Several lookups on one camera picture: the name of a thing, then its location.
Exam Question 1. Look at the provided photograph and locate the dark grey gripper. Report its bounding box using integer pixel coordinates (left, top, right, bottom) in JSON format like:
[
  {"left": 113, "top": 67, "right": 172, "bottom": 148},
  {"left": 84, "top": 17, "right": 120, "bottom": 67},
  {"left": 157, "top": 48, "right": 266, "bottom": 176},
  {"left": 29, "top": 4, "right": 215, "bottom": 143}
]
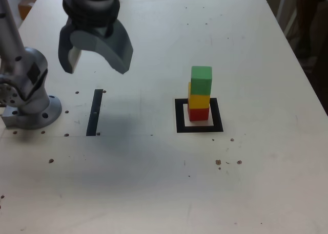
[{"left": 58, "top": 17, "right": 134, "bottom": 75}]

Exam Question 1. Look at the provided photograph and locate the green cube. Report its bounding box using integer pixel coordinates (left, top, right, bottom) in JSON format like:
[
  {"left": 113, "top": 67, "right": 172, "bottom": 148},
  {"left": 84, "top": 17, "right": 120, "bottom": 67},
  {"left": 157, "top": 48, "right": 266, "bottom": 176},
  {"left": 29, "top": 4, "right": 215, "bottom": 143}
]
[{"left": 190, "top": 66, "right": 213, "bottom": 96}]

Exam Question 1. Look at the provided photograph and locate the yellow cube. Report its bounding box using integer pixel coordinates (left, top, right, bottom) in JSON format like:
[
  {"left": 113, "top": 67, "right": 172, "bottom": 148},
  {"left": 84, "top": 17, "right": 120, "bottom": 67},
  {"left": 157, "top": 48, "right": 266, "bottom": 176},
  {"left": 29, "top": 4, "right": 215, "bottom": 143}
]
[{"left": 188, "top": 81, "right": 211, "bottom": 110}]

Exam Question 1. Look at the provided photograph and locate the red cube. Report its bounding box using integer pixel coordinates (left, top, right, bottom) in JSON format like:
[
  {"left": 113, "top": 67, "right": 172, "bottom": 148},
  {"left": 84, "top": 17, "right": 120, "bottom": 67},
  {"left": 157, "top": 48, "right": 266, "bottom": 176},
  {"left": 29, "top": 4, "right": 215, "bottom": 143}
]
[{"left": 187, "top": 104, "right": 210, "bottom": 122}]

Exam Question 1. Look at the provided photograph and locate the black tape square outline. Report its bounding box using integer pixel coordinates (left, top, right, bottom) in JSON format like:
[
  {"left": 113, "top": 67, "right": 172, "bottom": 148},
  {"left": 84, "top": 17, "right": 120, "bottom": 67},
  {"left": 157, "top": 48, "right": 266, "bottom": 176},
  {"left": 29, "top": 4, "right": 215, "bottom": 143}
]
[{"left": 174, "top": 97, "right": 224, "bottom": 134}]

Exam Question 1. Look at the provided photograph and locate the black tape strip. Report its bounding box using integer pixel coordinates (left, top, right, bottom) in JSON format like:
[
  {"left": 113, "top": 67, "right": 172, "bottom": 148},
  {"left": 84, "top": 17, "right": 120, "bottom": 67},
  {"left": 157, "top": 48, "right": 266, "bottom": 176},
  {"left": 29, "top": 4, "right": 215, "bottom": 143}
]
[{"left": 86, "top": 89, "right": 104, "bottom": 137}]

